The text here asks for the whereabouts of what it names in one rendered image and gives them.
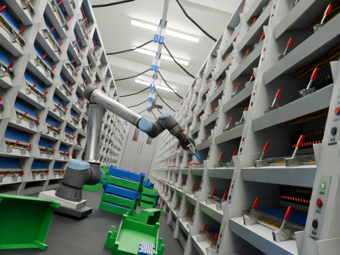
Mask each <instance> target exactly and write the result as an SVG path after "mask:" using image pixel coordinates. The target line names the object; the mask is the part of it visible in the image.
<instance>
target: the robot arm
mask: <svg viewBox="0 0 340 255"><path fill-rule="evenodd" d="M83 94H84V97H85V98H86V99H87V100H88V101H89V115H88V124H87V134H86V143H85V148H84V158H83V160H77V159H71V160H69V162H68V164H67V168H66V171H65V174H64V177H63V180H62V183H61V185H60V187H59V188H58V189H57V191H56V192H55V196H57V197H59V198H62V199H65V200H69V201H73V202H81V200H82V188H83V185H90V186H92V185H96V184H98V183H100V182H101V180H102V178H103V171H102V169H101V168H100V165H101V163H100V162H99V160H98V159H99V149H100V139H101V129H102V119H103V109H104V108H105V109H107V110H109V111H110V112H112V113H114V114H115V115H117V116H119V117H120V118H122V119H124V120H125V121H127V122H129V123H130V124H132V125H134V126H136V127H137V128H138V129H140V130H141V131H142V132H145V133H146V134H147V135H148V137H150V138H151V139H154V138H156V137H157V136H158V135H159V134H161V133H162V132H163V131H164V130H165V129H167V130H168V131H169V132H170V134H171V135H172V136H173V135H174V136H175V137H176V138H177V139H178V140H179V143H178V144H179V145H180V146H181V147H182V149H184V150H186V151H187V152H188V153H189V154H192V155H194V152H192V150H190V147H189V146H188V145H189V144H190V146H191V147H192V148H193V149H194V150H195V152H196V153H197V148H196V145H195V143H194V141H193V140H192V139H191V138H189V136H188V135H187V134H185V133H183V132H182V133H181V131H182V129H181V128H182V127H181V126H180V124H178V123H177V121H176V120H175V119H174V118H173V116H172V115H171V114H170V113H169V112H168V111H167V112H165V113H164V114H162V115H161V116H159V117H158V120H157V121H156V122H152V121H151V120H149V119H147V118H145V117H143V116H141V115H139V114H137V113H135V112H134V111H132V110H130V109H128V108H127V107H125V106H123V105H122V104H120V103H118V102H116V101H115V100H113V99H111V98H109V97H108V96H107V95H106V93H105V92H103V91H102V90H100V89H98V88H96V87H95V86H88V87H87V88H86V89H85V90H84V93H83ZM194 156H195V155H194Z"/></svg>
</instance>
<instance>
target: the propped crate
mask: <svg viewBox="0 0 340 255"><path fill-rule="evenodd" d="M126 218H127V215H125V214H123V218H122V221H121V224H120V227H119V230H118V234H117V238H116V241H115V244H114V248H113V252H112V255H140V254H137V252H138V249H139V245H140V243H142V242H143V241H145V242H149V243H152V244H153V245H154V246H155V249H154V250H155V251H153V255H157V244H158V231H159V226H160V223H156V225H155V226H151V225H147V224H143V223H139V222H135V221H132V220H128V219H126Z"/></svg>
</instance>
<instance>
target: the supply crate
mask: <svg viewBox="0 0 340 255"><path fill-rule="evenodd" d="M109 174H113V175H116V176H120V177H124V178H128V179H131V180H135V181H139V182H143V181H144V177H145V173H140V175H138V174H133V173H130V172H126V171H123V170H120V169H117V166H115V167H114V168H113V165H111V166H110V169H109Z"/></svg>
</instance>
